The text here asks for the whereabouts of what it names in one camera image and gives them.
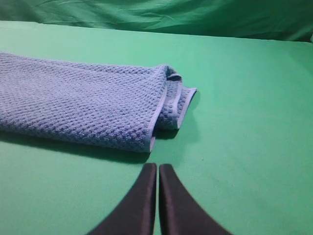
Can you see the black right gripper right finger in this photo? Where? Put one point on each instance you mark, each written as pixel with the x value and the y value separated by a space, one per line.
pixel 179 213

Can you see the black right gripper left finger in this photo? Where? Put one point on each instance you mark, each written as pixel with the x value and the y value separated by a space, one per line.
pixel 135 214

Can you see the blue waffle-weave towel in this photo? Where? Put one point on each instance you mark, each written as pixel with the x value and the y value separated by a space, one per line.
pixel 103 105

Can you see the green backdrop cloth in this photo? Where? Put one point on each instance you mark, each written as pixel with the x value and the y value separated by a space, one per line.
pixel 287 20

